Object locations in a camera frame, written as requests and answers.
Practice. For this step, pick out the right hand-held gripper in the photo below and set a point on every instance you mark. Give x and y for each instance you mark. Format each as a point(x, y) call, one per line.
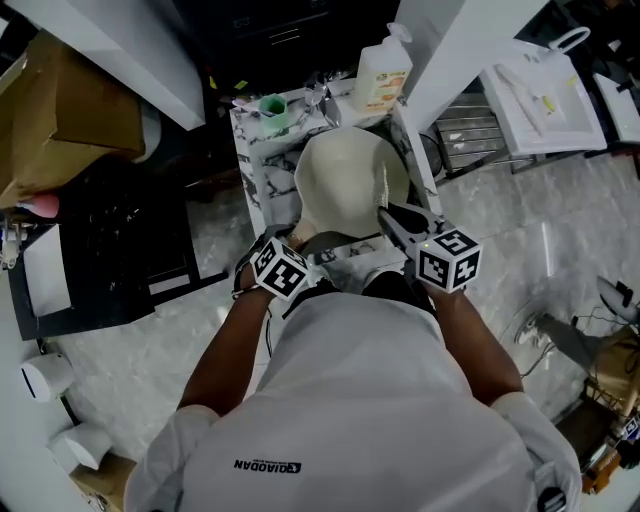
point(445, 265)

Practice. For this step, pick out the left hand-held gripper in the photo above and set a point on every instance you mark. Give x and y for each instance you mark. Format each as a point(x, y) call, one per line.
point(280, 270)

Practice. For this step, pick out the person's left forearm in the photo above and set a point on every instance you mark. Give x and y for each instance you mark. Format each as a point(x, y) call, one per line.
point(225, 350)

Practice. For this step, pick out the person's right forearm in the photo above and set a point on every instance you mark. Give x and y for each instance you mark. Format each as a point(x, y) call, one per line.
point(465, 340)

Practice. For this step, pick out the person's left hand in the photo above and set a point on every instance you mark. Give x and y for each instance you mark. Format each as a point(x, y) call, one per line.
point(245, 275)

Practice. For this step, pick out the marble sink cabinet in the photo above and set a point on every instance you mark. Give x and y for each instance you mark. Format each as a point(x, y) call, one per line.
point(350, 250)

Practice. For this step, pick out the black round bin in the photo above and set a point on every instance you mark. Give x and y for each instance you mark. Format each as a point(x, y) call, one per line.
point(431, 155)

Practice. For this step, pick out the mint green cup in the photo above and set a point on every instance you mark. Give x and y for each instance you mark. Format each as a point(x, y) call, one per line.
point(273, 112)

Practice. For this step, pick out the pink toothbrush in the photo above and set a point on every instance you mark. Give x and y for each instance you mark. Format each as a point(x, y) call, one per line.
point(245, 106)

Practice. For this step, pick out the chrome faucet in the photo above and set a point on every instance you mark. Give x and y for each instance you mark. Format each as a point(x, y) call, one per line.
point(325, 102)

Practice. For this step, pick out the cream detergent pump bottle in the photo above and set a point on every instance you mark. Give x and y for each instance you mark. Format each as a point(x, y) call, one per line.
point(382, 70)

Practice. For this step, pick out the white knife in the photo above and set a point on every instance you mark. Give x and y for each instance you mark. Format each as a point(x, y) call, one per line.
point(520, 102)

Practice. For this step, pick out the black table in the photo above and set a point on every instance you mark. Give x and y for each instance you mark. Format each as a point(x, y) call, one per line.
point(115, 235)

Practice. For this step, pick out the person's white shirt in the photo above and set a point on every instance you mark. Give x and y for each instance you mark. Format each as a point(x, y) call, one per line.
point(350, 400)

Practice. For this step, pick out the wide white pillar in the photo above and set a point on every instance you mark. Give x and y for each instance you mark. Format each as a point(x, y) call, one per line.
point(450, 45)

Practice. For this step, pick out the white dish rack tray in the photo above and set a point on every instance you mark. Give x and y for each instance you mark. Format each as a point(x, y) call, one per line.
point(560, 100)

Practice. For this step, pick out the white plastic device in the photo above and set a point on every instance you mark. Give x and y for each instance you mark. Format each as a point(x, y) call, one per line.
point(612, 300)

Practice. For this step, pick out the white panel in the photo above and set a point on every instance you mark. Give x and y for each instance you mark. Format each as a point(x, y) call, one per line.
point(47, 270)

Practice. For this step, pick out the slim white pillar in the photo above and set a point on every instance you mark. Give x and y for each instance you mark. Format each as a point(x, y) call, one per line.
point(135, 45)

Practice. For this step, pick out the large cardboard box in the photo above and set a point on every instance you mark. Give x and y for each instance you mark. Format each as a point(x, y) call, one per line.
point(65, 125)

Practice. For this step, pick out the pink plastic object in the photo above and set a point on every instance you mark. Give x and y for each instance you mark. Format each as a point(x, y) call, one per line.
point(40, 206)

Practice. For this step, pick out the white table dark legs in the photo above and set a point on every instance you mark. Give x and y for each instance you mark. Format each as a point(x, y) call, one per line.
point(622, 110)

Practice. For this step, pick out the cluttered equipment stand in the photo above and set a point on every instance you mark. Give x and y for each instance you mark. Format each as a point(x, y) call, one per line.
point(615, 360)

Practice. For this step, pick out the white cylindrical device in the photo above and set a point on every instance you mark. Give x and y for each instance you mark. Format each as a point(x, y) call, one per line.
point(47, 376)
point(80, 447)

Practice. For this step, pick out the small cardboard box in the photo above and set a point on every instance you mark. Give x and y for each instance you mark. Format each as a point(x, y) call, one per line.
point(105, 482)

